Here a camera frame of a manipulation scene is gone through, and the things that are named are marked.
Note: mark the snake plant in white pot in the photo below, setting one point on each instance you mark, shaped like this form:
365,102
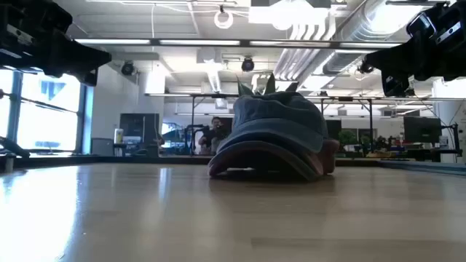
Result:
270,85

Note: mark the white and yellow canister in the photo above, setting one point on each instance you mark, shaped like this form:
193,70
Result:
118,135

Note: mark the small green potted plant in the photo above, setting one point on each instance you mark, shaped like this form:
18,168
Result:
347,138

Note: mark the large window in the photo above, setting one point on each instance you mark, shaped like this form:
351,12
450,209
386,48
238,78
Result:
47,116

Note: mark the black monitor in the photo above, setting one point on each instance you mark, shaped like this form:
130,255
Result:
139,127
422,129

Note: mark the black diagonal frame strut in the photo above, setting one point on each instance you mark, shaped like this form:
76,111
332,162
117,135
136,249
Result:
12,147

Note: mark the black workstation frame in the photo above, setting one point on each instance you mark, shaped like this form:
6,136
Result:
192,120

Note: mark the black aluminium table frame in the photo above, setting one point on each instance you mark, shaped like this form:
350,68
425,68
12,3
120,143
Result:
109,159

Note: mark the silver ventilation duct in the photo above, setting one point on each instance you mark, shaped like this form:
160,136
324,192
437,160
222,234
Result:
349,32

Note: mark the long overhead light bar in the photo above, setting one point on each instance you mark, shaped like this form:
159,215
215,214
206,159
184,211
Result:
200,42

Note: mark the black ceiling spotlight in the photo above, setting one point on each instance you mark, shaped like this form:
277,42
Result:
127,68
247,64
365,68

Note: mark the blue denim cap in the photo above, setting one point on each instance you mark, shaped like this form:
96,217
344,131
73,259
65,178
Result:
276,113

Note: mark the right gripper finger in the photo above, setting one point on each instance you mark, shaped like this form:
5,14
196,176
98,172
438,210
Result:
396,85
393,62

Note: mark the person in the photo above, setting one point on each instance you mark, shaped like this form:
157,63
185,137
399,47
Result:
215,136

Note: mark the black background robot arm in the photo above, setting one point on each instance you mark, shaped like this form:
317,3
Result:
194,127

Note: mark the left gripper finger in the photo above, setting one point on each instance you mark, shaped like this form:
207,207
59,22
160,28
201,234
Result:
88,78
80,56

